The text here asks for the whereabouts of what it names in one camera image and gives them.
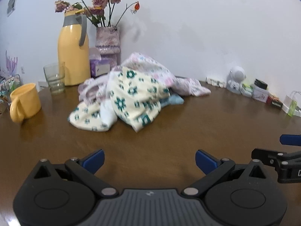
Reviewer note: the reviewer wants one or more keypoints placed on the light blue cloth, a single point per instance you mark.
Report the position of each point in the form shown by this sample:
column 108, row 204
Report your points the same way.
column 174, row 99

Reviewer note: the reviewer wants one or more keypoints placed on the cream green floral garment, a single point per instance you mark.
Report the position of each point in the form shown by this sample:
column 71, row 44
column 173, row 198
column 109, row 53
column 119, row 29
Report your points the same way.
column 133, row 97

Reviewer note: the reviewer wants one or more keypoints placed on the purple tissue box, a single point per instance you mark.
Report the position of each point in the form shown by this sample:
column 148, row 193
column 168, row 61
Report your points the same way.
column 99, row 64

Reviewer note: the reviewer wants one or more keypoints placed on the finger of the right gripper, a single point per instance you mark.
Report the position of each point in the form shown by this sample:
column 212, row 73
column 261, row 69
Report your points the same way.
column 292, row 140
column 276, row 159

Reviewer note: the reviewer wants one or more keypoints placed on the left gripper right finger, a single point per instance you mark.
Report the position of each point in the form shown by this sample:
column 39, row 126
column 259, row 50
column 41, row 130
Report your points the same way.
column 207, row 163

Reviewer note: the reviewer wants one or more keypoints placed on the purple knitted vase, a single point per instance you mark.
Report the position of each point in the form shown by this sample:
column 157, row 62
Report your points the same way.
column 108, row 40

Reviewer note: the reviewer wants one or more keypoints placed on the red black small box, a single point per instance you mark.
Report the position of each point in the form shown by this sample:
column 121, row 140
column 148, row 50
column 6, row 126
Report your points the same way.
column 274, row 101

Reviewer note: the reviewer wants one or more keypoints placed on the white letter ornament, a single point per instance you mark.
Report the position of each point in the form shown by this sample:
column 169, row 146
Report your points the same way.
column 215, row 83

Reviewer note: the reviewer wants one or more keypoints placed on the yellow mug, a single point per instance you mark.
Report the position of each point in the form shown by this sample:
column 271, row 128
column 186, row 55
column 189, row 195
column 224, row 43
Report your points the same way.
column 25, row 102

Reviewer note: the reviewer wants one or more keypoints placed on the white astronaut figurine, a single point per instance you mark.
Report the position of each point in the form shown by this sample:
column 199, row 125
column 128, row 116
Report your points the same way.
column 236, row 77

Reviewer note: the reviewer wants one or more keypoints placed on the pink floral garment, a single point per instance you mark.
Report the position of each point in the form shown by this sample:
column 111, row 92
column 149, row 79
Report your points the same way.
column 94, row 90

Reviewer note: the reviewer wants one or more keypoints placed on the clear drinking glass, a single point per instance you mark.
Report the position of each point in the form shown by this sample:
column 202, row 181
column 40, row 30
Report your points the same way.
column 55, row 77

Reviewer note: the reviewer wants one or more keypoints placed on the yellow thermos jug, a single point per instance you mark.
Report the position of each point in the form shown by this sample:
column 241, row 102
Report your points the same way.
column 73, row 48

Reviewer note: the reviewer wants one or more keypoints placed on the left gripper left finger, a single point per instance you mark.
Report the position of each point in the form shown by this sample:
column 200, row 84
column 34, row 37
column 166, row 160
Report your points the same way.
column 87, row 165

